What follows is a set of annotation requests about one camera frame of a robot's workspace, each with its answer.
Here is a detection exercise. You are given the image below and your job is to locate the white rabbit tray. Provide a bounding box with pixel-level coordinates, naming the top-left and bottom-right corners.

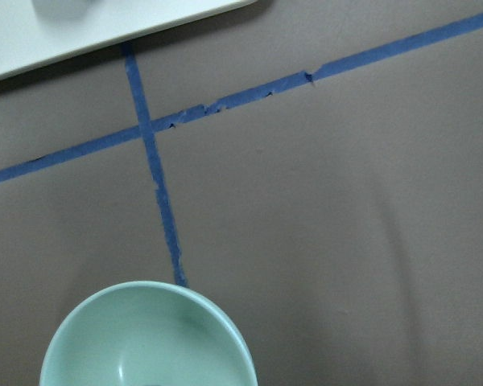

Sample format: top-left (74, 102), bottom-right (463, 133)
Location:
top-left (0, 0), bottom-right (249, 80)

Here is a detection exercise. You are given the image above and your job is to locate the light green bowl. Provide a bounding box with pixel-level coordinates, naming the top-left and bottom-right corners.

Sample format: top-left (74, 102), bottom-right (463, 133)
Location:
top-left (39, 281), bottom-right (258, 385)

